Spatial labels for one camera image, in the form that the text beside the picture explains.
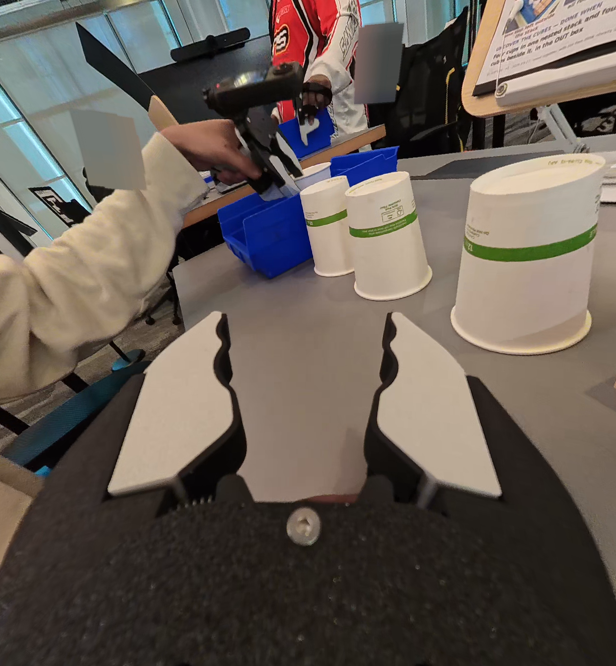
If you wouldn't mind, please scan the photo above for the blue plastic bin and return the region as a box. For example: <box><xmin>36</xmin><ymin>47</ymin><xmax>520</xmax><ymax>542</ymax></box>
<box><xmin>276</xmin><ymin>117</ymin><xmax>336</xmax><ymax>160</ymax></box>
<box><xmin>218</xmin><ymin>146</ymin><xmax>400</xmax><ymax>280</ymax></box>

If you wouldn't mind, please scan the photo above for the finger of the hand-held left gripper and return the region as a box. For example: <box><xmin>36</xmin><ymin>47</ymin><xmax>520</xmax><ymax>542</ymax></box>
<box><xmin>258</xmin><ymin>177</ymin><xmax>296</xmax><ymax>204</ymax></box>
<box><xmin>274</xmin><ymin>134</ymin><xmax>305</xmax><ymax>182</ymax></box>

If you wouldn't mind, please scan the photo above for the printed instruction sheet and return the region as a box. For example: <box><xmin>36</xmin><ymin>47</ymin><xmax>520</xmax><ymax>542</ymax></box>
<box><xmin>472</xmin><ymin>0</ymin><xmax>616</xmax><ymax>107</ymax></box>

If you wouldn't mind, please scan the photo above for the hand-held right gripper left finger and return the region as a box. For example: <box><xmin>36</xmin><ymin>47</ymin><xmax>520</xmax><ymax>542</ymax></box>
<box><xmin>106</xmin><ymin>311</ymin><xmax>248</xmax><ymax>505</ymax></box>

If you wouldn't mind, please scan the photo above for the blue office chair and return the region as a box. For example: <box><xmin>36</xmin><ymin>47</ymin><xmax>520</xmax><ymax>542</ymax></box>
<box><xmin>3</xmin><ymin>358</ymin><xmax>152</xmax><ymax>477</ymax></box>

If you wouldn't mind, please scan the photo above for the person's left forearm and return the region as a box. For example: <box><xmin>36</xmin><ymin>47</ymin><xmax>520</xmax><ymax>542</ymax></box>
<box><xmin>0</xmin><ymin>133</ymin><xmax>210</xmax><ymax>412</ymax></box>

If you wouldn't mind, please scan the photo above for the black video bar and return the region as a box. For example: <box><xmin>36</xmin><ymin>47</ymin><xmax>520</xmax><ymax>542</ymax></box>
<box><xmin>170</xmin><ymin>27</ymin><xmax>251</xmax><ymax>63</ymax></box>

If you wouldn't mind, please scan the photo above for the large black display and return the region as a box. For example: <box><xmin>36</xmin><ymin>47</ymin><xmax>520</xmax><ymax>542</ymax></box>
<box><xmin>139</xmin><ymin>36</ymin><xmax>288</xmax><ymax>128</ymax></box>

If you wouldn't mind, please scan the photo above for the black-white marker sign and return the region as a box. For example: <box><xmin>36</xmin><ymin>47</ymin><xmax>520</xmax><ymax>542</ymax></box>
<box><xmin>27</xmin><ymin>186</ymin><xmax>93</xmax><ymax>228</ymax></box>

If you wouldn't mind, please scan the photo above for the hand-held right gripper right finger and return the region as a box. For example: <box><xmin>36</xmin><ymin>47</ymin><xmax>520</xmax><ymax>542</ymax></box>
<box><xmin>363</xmin><ymin>311</ymin><xmax>503</xmax><ymax>510</ymax></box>

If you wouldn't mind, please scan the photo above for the person's left hand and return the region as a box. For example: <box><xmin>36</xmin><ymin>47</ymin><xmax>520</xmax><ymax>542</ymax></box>
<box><xmin>161</xmin><ymin>120</ymin><xmax>259</xmax><ymax>185</ymax></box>

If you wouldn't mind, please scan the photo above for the black office chair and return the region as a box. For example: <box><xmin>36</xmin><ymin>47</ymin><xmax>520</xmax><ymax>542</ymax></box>
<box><xmin>388</xmin><ymin>6</ymin><xmax>471</xmax><ymax>153</ymax></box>

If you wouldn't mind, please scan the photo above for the wood-edged desk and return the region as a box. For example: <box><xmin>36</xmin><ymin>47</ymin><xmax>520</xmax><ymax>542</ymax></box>
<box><xmin>182</xmin><ymin>124</ymin><xmax>387</xmax><ymax>230</ymax></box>

